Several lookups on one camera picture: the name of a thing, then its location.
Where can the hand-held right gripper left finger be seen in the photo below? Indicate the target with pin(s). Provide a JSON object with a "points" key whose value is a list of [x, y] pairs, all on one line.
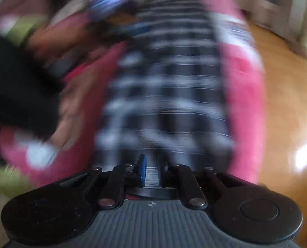
{"points": [[142, 169]]}

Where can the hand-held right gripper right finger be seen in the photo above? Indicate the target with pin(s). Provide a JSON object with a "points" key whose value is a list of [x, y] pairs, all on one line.
{"points": [[180, 180]]}

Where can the dark plaid pants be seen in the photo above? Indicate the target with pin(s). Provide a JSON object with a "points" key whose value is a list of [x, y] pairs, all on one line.
{"points": [[169, 87]]}

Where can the pink floral blanket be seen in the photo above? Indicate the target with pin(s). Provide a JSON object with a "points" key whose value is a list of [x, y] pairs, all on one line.
{"points": [[244, 95]]}

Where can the green cloth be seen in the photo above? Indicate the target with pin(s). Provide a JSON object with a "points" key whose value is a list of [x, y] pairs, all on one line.
{"points": [[6, 178]]}

